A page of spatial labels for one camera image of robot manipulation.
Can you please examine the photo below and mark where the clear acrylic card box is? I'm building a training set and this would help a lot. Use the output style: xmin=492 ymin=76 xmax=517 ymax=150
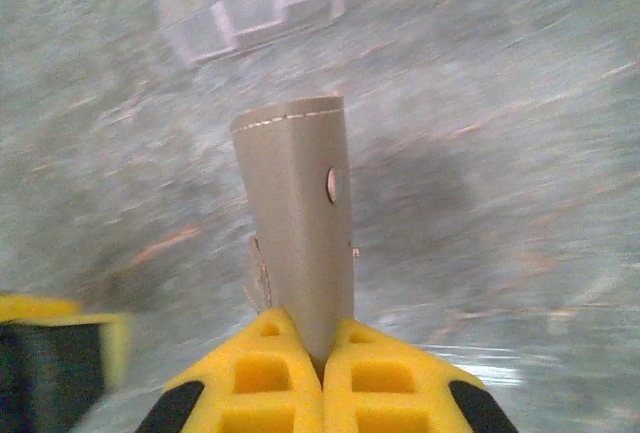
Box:
xmin=153 ymin=0 xmax=354 ymax=68

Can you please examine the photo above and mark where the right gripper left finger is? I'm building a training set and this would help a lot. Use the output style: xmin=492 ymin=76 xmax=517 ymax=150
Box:
xmin=134 ymin=305 xmax=324 ymax=433

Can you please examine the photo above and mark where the clear plastic box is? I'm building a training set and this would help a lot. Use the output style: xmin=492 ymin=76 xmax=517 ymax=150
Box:
xmin=230 ymin=95 xmax=357 ymax=362

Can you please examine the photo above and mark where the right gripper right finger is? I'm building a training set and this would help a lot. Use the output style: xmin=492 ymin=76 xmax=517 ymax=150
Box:
xmin=322 ymin=317 xmax=507 ymax=433

